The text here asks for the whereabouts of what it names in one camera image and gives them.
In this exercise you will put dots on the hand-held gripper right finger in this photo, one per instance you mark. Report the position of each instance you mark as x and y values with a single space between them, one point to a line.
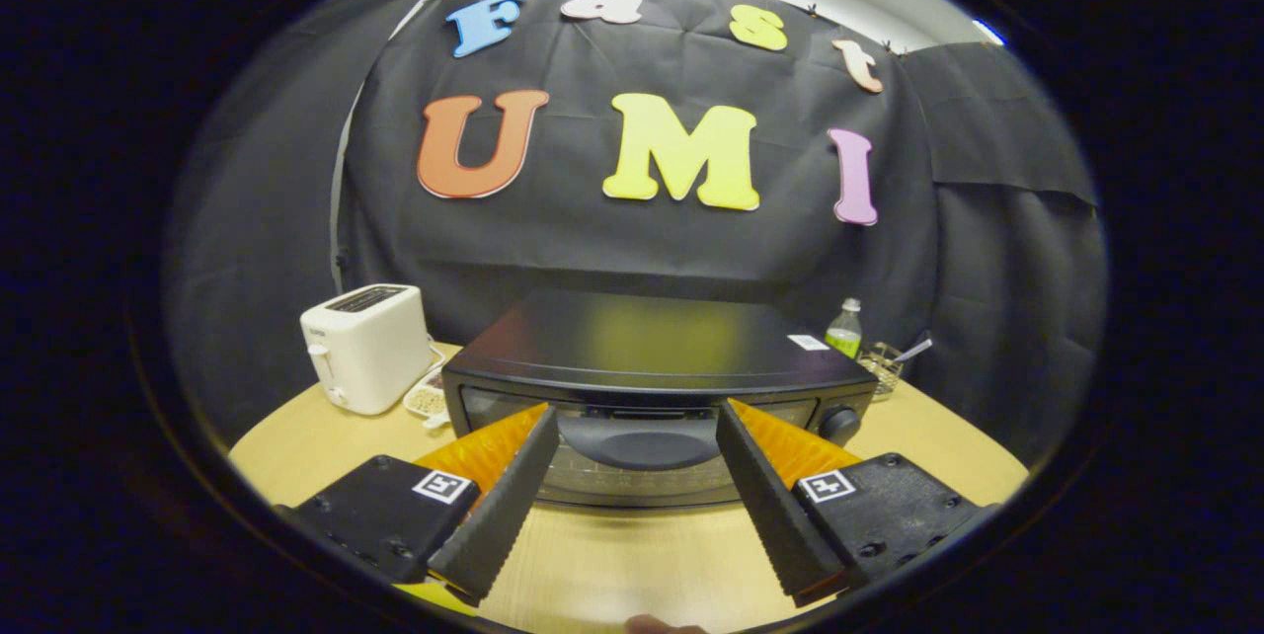
775 506

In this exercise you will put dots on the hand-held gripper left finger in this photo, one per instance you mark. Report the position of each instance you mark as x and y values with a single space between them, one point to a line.
504 506

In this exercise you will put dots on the black toaster oven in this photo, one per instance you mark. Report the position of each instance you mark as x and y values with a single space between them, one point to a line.
642 328

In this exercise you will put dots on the white bread toaster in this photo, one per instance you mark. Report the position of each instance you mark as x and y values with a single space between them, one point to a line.
370 348

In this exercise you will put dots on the white dish of nuts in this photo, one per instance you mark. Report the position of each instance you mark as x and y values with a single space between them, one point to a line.
427 400

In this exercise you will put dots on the clear plastic bottle green liquid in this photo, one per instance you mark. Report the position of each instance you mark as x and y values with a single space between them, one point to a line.
844 336

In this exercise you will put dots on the metal spoon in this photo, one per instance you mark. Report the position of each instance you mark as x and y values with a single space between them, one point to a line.
913 351

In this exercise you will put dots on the ceiling light panel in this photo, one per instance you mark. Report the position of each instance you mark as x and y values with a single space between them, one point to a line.
989 32

